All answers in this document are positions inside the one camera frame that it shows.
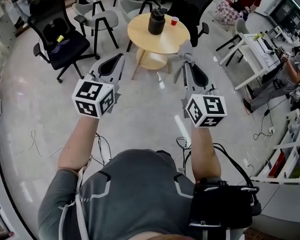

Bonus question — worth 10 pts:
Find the white harness strap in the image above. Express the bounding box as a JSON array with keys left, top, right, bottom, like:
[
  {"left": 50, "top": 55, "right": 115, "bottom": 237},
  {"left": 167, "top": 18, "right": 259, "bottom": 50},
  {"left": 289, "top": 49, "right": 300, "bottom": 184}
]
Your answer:
[{"left": 58, "top": 158, "right": 91, "bottom": 240}]

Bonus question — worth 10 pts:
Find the white cabinet with red sticker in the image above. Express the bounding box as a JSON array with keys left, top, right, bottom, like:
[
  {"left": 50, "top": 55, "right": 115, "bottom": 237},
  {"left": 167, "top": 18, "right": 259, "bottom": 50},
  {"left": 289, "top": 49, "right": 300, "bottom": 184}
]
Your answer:
[{"left": 249, "top": 182, "right": 300, "bottom": 232}]

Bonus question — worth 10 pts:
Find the black floor cable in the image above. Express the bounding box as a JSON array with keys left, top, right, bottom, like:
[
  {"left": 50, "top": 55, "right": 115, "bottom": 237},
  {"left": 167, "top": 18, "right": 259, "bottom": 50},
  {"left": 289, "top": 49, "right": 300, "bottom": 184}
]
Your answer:
[{"left": 252, "top": 93, "right": 292, "bottom": 141}]

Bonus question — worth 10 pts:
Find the grey chair with black frame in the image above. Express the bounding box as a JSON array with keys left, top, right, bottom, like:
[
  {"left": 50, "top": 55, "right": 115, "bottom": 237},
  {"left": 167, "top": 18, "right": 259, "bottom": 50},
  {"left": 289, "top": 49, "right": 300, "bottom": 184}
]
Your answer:
[
  {"left": 71, "top": 0, "right": 120, "bottom": 56},
  {"left": 117, "top": 0, "right": 153, "bottom": 24},
  {"left": 215, "top": 17, "right": 251, "bottom": 67}
]

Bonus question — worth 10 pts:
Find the white shelf unit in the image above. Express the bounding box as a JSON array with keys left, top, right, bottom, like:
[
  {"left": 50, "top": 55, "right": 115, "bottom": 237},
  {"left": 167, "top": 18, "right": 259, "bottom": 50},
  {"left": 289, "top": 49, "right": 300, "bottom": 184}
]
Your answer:
[{"left": 249, "top": 108, "right": 300, "bottom": 185}]

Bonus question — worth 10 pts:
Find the person's grey shirt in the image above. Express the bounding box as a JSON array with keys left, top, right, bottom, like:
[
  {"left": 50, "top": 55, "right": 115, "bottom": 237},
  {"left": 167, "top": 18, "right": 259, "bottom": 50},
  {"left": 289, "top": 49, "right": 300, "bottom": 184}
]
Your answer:
[{"left": 37, "top": 148, "right": 246, "bottom": 240}]

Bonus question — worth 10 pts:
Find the white table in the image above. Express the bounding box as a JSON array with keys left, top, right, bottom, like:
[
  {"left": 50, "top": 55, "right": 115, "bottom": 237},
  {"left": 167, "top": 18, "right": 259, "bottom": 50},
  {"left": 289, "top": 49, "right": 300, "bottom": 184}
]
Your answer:
[{"left": 218, "top": 32, "right": 283, "bottom": 92}]

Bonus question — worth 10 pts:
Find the round wooden table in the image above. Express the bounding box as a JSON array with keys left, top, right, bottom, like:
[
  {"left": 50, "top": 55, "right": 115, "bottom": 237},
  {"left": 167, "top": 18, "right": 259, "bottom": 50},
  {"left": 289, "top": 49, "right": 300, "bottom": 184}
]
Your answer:
[{"left": 126, "top": 12, "right": 191, "bottom": 81}]

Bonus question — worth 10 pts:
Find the grey cloth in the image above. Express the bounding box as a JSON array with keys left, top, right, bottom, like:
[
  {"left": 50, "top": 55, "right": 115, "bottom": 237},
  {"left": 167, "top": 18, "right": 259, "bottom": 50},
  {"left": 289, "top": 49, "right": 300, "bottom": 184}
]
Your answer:
[{"left": 173, "top": 40, "right": 195, "bottom": 84}]

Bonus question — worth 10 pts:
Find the checkered tablecloth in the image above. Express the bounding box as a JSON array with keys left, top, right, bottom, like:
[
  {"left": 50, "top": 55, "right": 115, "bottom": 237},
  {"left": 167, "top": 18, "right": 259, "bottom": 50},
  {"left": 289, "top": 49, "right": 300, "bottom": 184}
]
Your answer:
[{"left": 215, "top": 0, "right": 244, "bottom": 26}]

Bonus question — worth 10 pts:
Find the person's left forearm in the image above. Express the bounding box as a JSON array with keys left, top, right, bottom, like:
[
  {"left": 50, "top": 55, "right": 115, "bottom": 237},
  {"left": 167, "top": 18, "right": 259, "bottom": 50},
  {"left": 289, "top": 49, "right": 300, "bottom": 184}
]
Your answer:
[{"left": 57, "top": 115, "right": 100, "bottom": 173}]

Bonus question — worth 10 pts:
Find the person's right forearm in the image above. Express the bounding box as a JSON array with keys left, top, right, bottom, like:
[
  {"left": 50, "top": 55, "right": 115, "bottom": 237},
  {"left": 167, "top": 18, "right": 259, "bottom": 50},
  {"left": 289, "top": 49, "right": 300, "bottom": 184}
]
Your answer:
[{"left": 190, "top": 125, "right": 222, "bottom": 184}]

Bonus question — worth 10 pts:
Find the red box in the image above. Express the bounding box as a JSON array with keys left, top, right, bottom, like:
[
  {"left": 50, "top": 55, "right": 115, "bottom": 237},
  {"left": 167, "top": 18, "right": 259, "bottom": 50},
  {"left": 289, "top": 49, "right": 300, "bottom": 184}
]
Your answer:
[{"left": 267, "top": 151, "right": 288, "bottom": 179}]

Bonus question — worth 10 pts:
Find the crumpled blue cloth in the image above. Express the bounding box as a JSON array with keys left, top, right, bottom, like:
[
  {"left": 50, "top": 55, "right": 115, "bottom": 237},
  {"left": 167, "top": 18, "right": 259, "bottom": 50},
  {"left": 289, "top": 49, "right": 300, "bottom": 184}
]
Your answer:
[{"left": 49, "top": 40, "right": 71, "bottom": 55}]

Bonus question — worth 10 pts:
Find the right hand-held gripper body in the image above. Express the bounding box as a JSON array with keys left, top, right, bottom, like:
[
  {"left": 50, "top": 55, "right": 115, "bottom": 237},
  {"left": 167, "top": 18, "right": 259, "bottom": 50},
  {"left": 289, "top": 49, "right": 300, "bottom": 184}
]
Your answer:
[{"left": 180, "top": 83, "right": 228, "bottom": 128}]

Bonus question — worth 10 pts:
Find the black chest pack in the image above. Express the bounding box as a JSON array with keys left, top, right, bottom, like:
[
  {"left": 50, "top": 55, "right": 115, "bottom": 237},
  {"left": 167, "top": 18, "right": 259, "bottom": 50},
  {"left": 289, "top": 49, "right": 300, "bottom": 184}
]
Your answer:
[{"left": 188, "top": 178, "right": 263, "bottom": 229}]

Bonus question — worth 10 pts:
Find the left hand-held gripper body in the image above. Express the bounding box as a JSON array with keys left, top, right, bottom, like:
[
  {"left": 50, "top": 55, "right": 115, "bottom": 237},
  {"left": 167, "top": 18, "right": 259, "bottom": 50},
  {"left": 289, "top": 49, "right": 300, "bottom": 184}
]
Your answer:
[{"left": 71, "top": 71, "right": 123, "bottom": 120}]

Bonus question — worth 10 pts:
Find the thin black cable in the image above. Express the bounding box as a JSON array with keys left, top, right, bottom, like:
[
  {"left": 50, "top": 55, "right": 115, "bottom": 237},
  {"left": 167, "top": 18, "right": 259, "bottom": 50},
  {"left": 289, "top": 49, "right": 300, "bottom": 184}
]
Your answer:
[
  {"left": 176, "top": 136, "right": 192, "bottom": 165},
  {"left": 94, "top": 132, "right": 113, "bottom": 167}
]

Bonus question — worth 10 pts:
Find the dark grey kettle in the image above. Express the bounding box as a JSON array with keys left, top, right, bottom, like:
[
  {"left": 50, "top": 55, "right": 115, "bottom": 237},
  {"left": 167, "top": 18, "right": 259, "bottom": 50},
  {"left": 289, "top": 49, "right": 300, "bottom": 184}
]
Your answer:
[{"left": 147, "top": 8, "right": 168, "bottom": 36}]

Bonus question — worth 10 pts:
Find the white floor cable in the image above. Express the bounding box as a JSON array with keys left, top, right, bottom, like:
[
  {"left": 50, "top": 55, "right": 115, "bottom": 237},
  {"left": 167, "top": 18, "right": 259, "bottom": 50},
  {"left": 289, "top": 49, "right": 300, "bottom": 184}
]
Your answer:
[{"left": 19, "top": 128, "right": 64, "bottom": 160}]

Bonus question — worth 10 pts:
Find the thick black cable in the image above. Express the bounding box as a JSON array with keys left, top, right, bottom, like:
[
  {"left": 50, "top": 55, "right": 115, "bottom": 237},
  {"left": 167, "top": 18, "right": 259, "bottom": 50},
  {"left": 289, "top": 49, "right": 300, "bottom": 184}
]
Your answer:
[{"left": 212, "top": 143, "right": 260, "bottom": 195}]

